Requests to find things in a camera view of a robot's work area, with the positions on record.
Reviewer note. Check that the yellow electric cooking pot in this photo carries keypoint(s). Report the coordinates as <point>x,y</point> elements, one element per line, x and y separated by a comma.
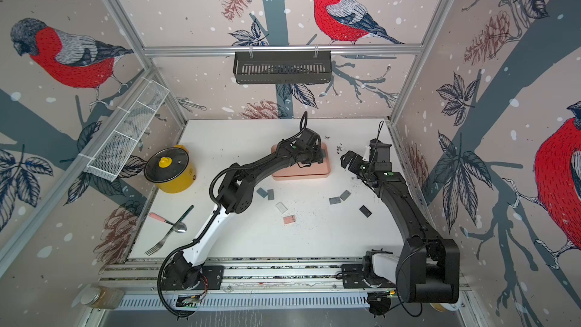
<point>171,170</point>

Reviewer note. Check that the white wire mesh shelf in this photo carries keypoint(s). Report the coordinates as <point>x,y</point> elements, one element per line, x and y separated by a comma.
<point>128,126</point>

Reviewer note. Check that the pink eraser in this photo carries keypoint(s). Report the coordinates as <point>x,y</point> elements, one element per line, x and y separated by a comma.
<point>289,219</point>

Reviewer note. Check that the white eraser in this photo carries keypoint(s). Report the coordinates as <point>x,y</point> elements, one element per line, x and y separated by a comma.
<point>281,207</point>

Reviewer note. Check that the grey-blue eraser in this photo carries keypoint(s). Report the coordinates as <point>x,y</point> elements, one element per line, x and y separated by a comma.
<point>271,195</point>

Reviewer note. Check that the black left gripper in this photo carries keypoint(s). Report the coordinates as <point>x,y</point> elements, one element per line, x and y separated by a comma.
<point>320,156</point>

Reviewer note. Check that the green handled fork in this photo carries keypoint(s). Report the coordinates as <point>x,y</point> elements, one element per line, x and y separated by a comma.
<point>161,243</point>

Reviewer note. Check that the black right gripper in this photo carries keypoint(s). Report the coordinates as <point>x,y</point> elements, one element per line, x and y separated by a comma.
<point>355,166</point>

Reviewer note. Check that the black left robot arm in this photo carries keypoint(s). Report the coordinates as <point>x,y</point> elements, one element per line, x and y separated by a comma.
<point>232,192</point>

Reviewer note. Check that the pink plastic storage tray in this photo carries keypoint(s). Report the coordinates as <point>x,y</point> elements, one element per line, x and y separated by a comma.
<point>302,172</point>

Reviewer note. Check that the glass jar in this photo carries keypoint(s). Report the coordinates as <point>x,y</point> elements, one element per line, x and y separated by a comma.
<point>100,297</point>

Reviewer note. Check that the teal eraser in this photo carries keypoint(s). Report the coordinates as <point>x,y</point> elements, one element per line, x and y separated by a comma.
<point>263,193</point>

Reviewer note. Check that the black eraser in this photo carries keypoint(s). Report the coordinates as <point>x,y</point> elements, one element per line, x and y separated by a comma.
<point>365,211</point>

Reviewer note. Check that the black hanging wire basket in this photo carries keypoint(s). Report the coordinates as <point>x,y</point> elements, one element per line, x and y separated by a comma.
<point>282,67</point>

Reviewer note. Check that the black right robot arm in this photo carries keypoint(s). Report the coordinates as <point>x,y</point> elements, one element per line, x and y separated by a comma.
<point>427,269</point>

